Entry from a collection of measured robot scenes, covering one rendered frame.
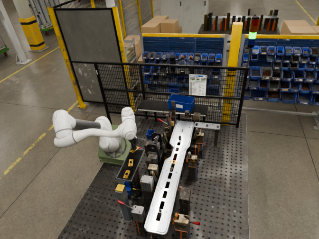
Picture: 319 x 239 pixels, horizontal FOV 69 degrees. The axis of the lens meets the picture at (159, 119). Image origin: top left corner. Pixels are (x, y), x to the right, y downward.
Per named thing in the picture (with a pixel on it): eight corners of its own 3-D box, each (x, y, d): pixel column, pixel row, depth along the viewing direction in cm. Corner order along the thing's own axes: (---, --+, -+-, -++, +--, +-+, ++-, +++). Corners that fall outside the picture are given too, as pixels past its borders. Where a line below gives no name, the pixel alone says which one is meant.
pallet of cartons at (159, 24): (171, 67, 636) (170, 27, 573) (145, 65, 660) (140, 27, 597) (182, 50, 725) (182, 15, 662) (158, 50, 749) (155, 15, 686)
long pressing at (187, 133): (170, 236, 168) (170, 235, 168) (141, 230, 174) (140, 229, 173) (194, 122, 274) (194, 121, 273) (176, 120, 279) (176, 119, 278)
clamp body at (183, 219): (190, 249, 188) (191, 226, 166) (172, 245, 191) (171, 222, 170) (192, 236, 196) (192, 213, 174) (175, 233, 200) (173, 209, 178)
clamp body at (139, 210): (147, 239, 197) (142, 216, 175) (135, 236, 199) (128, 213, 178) (150, 228, 204) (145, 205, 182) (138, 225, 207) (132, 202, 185)
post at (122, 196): (131, 223, 210) (123, 193, 183) (123, 221, 212) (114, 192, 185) (134, 215, 215) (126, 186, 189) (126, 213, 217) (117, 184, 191)
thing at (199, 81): (206, 96, 288) (207, 74, 269) (188, 95, 293) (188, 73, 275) (206, 96, 290) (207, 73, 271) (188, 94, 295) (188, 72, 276)
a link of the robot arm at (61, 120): (104, 138, 262) (99, 120, 267) (116, 133, 257) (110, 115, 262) (50, 136, 191) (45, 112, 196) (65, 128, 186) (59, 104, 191)
